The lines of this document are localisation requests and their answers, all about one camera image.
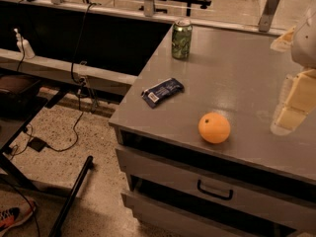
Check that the orange fruit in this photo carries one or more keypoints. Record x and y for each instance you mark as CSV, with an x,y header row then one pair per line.
x,y
214,128

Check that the white soap dispenser bottle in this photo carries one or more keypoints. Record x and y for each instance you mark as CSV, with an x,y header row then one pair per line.
x,y
24,46

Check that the green soda can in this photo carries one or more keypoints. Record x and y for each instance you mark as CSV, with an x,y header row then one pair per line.
x,y
181,38

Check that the blue snack bar wrapper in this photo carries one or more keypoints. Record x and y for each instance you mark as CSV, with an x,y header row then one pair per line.
x,y
157,94

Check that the black power adapter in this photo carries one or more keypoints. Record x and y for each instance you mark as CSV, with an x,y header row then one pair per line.
x,y
37,144

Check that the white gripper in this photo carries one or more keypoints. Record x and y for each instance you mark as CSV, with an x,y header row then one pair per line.
x,y
305,44

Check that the orange black sneaker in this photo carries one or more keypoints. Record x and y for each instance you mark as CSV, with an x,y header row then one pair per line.
x,y
16,215

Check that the black desk frame leg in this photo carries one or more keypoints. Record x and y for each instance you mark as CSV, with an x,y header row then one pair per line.
x,y
56,228

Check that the black drawer handle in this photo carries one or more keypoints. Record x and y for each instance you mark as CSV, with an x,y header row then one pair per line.
x,y
215,193

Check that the grey drawer cabinet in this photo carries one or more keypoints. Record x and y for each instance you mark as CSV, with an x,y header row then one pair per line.
x,y
195,142

